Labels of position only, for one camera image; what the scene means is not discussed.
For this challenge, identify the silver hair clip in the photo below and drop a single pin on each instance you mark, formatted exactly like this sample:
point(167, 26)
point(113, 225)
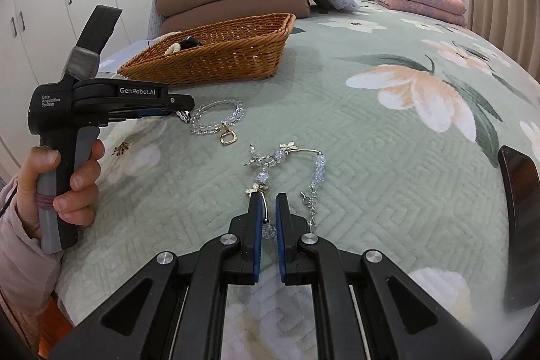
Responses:
point(183, 117)

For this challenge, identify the black smartphone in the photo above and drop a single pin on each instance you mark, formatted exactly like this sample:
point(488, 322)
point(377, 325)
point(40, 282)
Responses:
point(521, 225)

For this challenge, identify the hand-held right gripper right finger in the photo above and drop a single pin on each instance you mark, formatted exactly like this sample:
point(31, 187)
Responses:
point(282, 242)

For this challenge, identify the person's left forearm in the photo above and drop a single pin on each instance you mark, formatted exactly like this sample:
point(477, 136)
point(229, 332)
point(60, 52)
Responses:
point(21, 258)

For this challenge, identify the small gold flower brooch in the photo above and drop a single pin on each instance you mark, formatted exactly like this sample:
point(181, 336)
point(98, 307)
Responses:
point(121, 149)

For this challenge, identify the brown wicker basket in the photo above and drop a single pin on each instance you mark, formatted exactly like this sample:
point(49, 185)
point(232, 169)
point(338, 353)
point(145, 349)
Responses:
point(236, 56)

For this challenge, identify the person's left hand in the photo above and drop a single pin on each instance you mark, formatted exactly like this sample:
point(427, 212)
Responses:
point(82, 178)

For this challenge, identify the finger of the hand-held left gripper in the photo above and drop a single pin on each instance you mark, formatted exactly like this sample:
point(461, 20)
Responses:
point(156, 113)
point(181, 102)

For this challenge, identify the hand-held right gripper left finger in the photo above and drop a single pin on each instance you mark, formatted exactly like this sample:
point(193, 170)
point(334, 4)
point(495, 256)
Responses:
point(255, 237)

